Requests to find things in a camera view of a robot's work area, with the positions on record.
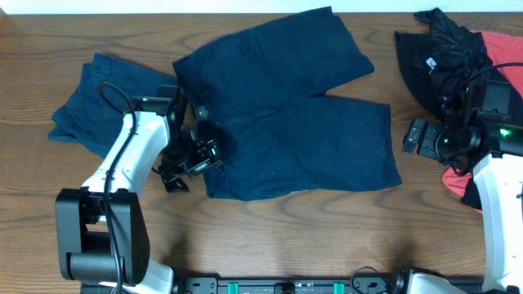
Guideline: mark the dark navy shorts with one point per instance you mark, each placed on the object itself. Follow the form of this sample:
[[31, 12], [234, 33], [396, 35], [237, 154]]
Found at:
[[266, 92]]

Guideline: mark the folded blue shorts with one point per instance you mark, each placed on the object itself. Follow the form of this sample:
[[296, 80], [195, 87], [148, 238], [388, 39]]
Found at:
[[93, 115]]

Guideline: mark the black printed t-shirt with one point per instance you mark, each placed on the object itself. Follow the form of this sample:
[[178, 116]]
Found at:
[[438, 66]]

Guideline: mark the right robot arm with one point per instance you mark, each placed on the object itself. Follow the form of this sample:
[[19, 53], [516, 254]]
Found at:
[[482, 138]]

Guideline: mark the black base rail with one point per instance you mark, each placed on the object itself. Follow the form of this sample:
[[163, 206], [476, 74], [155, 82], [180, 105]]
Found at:
[[361, 283]]

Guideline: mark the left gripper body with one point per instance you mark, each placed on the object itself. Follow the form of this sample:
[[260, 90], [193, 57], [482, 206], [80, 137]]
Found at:
[[189, 159]]

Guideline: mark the red garment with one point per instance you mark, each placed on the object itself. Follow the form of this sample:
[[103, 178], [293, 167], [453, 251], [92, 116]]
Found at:
[[501, 48]]

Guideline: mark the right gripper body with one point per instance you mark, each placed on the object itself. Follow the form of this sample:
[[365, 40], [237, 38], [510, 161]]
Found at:
[[427, 146]]

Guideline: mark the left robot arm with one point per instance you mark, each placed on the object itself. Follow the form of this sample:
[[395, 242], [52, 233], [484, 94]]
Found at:
[[101, 233]]

